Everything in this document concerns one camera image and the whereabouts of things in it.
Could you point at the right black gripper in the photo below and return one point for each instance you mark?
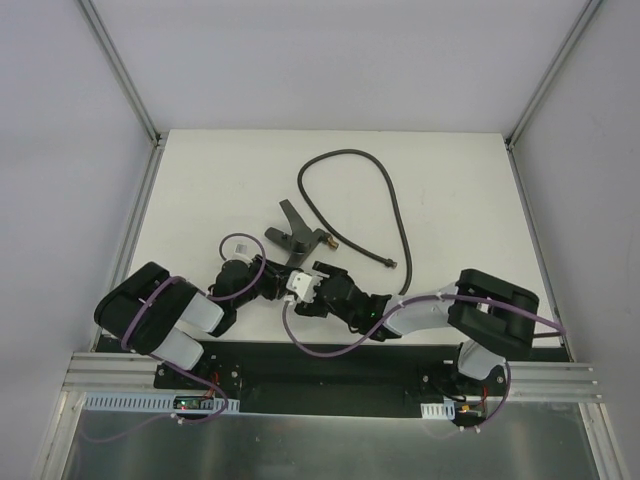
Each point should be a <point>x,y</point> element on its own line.
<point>326,288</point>

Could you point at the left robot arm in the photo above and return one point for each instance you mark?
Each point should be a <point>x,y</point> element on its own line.
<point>143,312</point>

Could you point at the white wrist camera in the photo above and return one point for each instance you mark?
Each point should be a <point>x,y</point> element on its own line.
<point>241,253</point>
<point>301,286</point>

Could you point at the left white cable duct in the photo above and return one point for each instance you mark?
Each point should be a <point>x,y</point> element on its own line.
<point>158,403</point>

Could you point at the white cable duct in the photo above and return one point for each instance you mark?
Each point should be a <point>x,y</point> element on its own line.
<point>158,403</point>
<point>450,410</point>

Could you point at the right white cable duct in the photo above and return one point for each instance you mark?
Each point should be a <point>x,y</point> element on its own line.
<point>450,410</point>

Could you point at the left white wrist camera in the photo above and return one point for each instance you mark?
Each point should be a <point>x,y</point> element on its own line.
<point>241,253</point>

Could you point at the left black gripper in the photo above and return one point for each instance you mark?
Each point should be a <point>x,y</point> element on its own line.
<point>279,279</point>

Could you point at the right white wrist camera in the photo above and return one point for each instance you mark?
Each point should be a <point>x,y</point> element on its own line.
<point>301,286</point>

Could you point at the left aluminium frame post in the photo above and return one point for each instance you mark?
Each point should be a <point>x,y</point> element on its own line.
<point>106,44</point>

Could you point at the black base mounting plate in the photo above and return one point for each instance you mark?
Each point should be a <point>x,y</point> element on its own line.
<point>371,381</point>

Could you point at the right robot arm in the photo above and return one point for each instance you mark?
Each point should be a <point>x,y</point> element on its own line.
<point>497,317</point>

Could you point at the right aluminium frame post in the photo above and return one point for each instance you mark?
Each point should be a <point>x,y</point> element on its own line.
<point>572,38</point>

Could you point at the front aluminium rail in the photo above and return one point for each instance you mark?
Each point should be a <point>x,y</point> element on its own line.
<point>531,381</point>

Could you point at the aluminium frame post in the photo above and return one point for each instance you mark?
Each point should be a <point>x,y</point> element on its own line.
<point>572,38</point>
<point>106,44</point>

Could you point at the dark grey faucet mixer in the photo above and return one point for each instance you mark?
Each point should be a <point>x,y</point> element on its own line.
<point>301,241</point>

